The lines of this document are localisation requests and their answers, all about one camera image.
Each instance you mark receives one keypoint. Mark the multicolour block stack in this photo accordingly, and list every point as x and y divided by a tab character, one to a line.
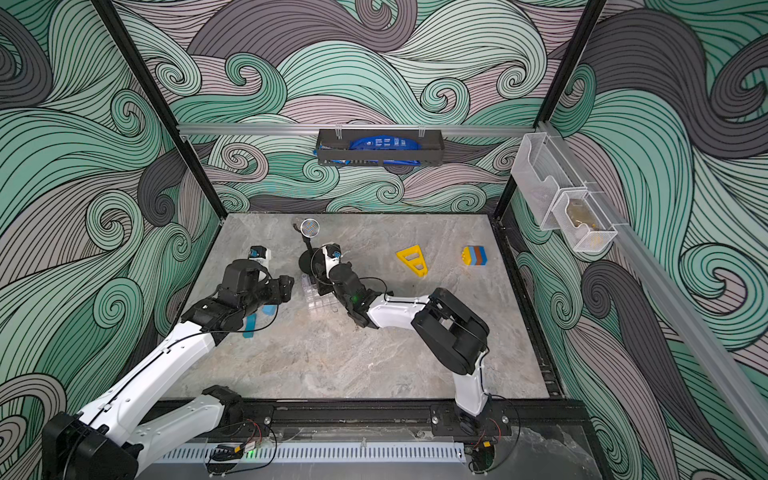
474	255

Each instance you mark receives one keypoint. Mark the white slotted cable duct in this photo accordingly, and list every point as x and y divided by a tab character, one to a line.
358	452

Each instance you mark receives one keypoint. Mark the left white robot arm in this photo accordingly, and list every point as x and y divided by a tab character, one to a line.
109	437

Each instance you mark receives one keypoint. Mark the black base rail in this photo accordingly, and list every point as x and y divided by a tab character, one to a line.
436	418

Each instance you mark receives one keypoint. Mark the teal arch block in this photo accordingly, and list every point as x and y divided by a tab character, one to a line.
250	325

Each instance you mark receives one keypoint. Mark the clear acrylic lipstick organizer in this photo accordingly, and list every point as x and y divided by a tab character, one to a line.
319	305

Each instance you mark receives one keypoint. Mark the blue item in tray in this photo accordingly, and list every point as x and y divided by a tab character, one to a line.
384	143

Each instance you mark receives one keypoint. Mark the black wall tray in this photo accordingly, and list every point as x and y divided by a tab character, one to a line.
332	148

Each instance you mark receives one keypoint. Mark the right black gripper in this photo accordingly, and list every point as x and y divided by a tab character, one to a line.
310	261

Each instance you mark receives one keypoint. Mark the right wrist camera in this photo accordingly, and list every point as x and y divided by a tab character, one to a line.
332	256

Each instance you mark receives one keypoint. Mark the clear wall bin large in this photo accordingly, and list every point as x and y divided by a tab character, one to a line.
542	174

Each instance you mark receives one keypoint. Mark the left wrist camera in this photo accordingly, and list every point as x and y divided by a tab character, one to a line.
260	254

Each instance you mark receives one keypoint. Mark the clear wall bin small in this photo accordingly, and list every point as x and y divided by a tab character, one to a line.
581	222

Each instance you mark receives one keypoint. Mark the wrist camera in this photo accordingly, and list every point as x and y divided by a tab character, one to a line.
260	254
332	256

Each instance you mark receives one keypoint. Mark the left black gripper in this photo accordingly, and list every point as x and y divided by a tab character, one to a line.
282	288

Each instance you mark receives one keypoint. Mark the yellow triangle toy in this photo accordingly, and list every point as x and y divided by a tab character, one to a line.
414	260

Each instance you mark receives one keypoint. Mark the aluminium rail wall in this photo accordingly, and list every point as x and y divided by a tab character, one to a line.
724	372
305	129

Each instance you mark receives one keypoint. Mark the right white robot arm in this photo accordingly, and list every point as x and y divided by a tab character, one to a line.
455	335

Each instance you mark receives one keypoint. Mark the aluminium rail right wall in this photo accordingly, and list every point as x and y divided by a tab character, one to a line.
724	372

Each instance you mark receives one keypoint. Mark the aluminium rail back wall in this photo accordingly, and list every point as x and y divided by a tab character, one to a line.
305	129

